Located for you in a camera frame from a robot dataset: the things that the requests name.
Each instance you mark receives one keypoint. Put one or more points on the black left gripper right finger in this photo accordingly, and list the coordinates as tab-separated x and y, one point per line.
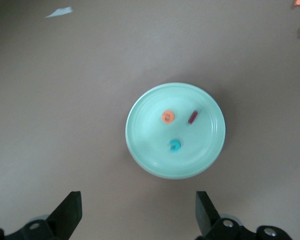
206	217

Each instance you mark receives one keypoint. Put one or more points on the green plate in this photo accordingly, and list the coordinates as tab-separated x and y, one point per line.
150	155

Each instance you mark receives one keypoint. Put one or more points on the white tape scrap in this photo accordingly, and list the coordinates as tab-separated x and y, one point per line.
61	11

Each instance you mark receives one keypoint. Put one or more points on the dark red foam letter l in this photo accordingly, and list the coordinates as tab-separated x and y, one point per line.
193	117

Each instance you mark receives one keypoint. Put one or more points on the orange foam letter e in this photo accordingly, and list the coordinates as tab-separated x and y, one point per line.
164	117

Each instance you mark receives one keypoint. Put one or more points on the teal foam letter c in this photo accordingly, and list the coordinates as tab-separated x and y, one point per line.
176	147

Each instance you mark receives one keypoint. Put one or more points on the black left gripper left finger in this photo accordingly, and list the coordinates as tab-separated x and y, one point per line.
67	212

